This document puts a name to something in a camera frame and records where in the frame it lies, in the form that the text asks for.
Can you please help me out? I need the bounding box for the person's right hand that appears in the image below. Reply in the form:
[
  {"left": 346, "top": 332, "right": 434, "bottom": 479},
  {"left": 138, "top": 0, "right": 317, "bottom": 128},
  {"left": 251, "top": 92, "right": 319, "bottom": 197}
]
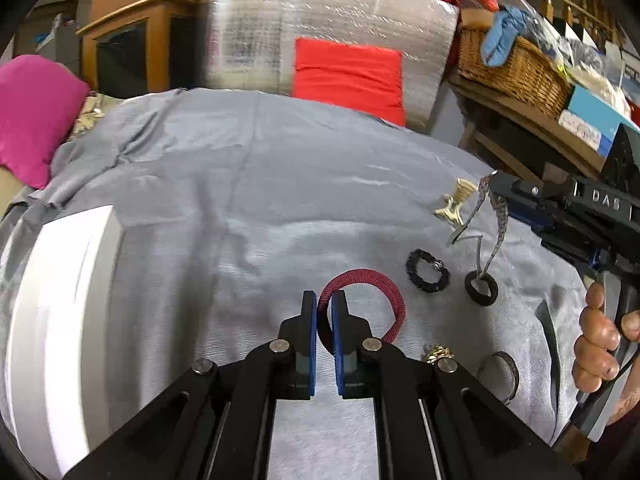
[{"left": 572, "top": 282, "right": 639, "bottom": 428}]

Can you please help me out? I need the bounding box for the wicker basket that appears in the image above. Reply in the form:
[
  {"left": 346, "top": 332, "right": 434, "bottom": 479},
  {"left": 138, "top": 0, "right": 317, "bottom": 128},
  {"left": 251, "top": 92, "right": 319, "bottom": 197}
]
[{"left": 458, "top": 25, "right": 572, "bottom": 120}]

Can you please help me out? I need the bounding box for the wooden shelf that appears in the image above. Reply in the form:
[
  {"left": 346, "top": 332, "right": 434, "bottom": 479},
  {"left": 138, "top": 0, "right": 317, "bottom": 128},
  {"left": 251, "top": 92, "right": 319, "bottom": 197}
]
[{"left": 448, "top": 72, "right": 604, "bottom": 182}]

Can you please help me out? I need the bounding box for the light blue box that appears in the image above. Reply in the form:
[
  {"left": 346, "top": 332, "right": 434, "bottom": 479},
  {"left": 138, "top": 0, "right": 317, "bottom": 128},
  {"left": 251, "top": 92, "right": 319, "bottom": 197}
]
[{"left": 558, "top": 86, "right": 639, "bottom": 157}]

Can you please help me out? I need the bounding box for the magenta pillow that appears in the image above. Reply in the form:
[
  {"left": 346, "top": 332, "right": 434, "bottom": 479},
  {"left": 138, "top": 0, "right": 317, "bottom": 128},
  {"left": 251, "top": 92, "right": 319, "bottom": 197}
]
[{"left": 0, "top": 54, "right": 90, "bottom": 188}]

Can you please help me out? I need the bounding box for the gold rhinestone brooch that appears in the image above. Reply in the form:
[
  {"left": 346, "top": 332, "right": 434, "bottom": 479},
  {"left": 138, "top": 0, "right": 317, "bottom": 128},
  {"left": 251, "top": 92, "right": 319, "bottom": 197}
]
[{"left": 421, "top": 344, "right": 454, "bottom": 364}]

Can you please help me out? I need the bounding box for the beige hair claw clip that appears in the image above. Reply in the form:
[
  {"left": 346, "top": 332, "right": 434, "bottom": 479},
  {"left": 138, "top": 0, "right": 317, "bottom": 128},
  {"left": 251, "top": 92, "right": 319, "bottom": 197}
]
[{"left": 434, "top": 179, "right": 477, "bottom": 226}]

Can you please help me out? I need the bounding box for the red pillow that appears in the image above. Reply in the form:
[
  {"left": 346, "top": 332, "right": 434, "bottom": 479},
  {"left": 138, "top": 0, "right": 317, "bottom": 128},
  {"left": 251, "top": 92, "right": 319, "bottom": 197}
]
[{"left": 292, "top": 38, "right": 406, "bottom": 127}]

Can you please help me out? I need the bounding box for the grey glitter bangle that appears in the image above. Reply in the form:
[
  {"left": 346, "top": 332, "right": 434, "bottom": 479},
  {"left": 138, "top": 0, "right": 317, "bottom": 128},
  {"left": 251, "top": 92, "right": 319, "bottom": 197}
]
[{"left": 476, "top": 351, "right": 520, "bottom": 405}]

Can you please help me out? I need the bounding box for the black braided bracelet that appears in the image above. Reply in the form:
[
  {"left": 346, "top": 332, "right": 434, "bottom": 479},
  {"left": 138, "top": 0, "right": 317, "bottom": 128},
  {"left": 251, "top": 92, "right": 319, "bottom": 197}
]
[{"left": 406, "top": 248, "right": 452, "bottom": 292}]

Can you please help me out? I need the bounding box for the wooden cabinet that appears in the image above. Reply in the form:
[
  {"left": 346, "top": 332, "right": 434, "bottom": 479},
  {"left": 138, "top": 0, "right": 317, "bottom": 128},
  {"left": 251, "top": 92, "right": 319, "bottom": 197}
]
[{"left": 78, "top": 0, "right": 200, "bottom": 99}]

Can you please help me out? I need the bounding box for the blue cloth in basket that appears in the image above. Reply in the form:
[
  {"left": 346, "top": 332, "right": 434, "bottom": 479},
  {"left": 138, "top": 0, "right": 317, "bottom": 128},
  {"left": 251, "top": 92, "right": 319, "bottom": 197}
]
[{"left": 480, "top": 6, "right": 532, "bottom": 67}]

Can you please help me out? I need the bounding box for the white jewelry box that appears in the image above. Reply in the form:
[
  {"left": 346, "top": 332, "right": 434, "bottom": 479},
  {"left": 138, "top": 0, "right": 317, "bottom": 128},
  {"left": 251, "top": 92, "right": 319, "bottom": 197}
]
[{"left": 6, "top": 205, "right": 124, "bottom": 479}]

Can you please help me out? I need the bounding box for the red hair tie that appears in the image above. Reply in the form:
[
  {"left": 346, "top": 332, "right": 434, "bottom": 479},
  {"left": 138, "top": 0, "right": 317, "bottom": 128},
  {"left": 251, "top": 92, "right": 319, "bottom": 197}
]
[{"left": 316, "top": 268, "right": 407, "bottom": 346}]

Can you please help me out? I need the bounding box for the grey blanket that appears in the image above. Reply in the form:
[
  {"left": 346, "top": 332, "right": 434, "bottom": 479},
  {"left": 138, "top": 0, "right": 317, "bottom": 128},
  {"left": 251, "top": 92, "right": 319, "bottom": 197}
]
[{"left": 1, "top": 89, "right": 585, "bottom": 443}]

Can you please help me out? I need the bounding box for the silver foil insulation sheet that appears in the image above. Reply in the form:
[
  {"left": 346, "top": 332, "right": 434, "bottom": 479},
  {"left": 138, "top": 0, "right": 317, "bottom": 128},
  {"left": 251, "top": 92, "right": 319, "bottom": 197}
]
[{"left": 201, "top": 0, "right": 458, "bottom": 132}]

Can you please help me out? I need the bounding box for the dark brown hair scrunchie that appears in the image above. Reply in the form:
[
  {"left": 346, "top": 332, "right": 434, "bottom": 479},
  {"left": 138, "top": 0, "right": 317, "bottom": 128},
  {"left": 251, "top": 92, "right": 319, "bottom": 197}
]
[{"left": 464, "top": 271, "right": 499, "bottom": 307}]

